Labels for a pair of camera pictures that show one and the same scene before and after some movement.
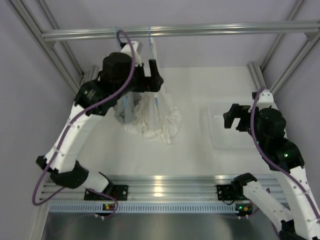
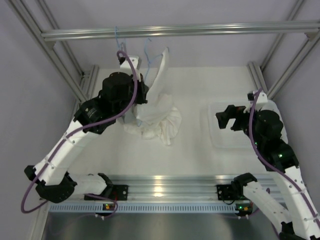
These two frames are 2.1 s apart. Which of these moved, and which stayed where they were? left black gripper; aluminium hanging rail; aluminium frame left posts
Moved: left black gripper
Stayed: aluminium hanging rail; aluminium frame left posts
